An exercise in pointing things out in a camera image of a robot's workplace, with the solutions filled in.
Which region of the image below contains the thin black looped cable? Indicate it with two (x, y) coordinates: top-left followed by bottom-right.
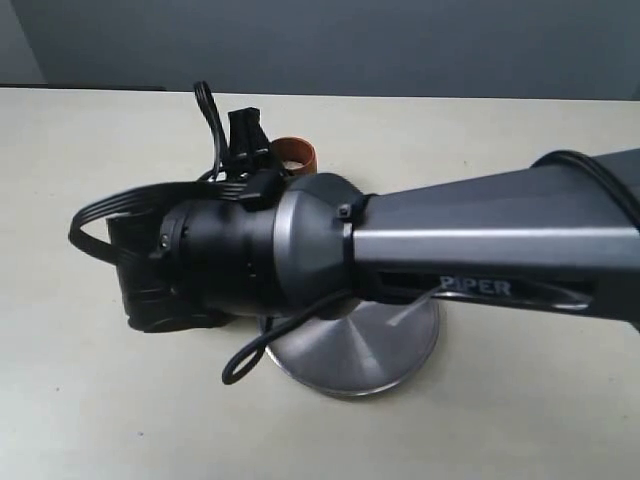
(221, 287), (361, 387)

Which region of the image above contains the black flat ribbon cable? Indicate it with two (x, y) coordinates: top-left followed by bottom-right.
(66, 80), (281, 269)

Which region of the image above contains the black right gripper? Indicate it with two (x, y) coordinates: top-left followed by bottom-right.
(107, 212), (225, 333)

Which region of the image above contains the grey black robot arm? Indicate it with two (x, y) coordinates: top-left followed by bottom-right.
(108, 150), (639, 333)

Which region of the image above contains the brown wooden cup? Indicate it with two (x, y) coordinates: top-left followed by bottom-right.
(270, 137), (318, 176)

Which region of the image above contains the round steel plate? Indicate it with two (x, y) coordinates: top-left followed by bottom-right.
(266, 297), (442, 398)

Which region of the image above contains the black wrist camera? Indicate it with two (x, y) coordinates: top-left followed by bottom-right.
(225, 107), (271, 178)

